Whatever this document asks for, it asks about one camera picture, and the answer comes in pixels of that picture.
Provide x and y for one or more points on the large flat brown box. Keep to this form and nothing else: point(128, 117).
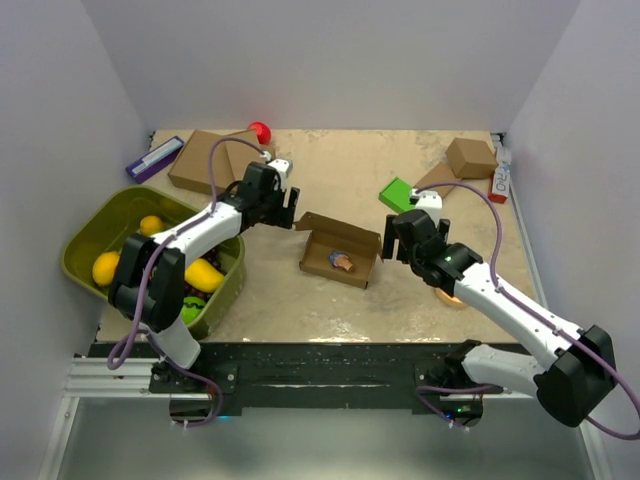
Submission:
point(203, 150)

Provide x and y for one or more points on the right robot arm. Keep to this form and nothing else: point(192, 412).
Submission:
point(568, 369)

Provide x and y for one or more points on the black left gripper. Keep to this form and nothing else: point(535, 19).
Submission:
point(284, 215)

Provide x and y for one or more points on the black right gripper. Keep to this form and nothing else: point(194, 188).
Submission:
point(389, 239)

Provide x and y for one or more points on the small colourful toy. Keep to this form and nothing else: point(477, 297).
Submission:
point(341, 261)

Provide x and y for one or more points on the purple grapes bunch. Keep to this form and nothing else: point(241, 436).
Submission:
point(212, 257)

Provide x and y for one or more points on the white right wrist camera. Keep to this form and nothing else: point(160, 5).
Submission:
point(428, 201)

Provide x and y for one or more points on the small brown cube box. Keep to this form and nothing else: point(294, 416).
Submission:
point(471, 159)

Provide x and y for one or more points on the red apple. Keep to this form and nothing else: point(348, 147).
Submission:
point(262, 131)

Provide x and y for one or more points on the orange round disc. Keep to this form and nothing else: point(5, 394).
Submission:
point(451, 301)

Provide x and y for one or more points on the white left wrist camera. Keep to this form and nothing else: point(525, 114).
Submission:
point(283, 166)

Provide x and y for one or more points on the small orange fruit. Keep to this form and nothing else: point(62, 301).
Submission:
point(151, 225)

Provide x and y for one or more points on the brown cardboard box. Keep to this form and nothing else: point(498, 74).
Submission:
point(326, 235)

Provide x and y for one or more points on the green striped ball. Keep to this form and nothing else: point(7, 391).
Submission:
point(192, 308)

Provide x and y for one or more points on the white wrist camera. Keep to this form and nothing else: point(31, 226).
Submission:
point(428, 201)
point(283, 166)

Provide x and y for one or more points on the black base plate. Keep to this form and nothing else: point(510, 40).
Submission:
point(319, 375)

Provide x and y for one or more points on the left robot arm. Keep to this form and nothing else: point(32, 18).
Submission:
point(148, 283)

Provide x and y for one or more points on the medium brown box on top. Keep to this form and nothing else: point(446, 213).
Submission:
point(242, 151)

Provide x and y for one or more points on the olive green plastic bin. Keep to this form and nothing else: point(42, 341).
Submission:
point(119, 217)

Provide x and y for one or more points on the red white toothpaste box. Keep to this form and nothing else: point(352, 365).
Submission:
point(499, 187)

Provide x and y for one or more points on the yellow lemon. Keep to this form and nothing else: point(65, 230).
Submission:
point(104, 268)

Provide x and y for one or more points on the purple toothpaste box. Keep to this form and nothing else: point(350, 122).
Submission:
point(155, 160)

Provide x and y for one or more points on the green paper box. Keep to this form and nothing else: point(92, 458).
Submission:
point(396, 196)

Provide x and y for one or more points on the yellow mango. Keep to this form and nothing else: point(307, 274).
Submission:
point(202, 277)

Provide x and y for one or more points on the flat small brown box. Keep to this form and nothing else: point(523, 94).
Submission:
point(440, 173)

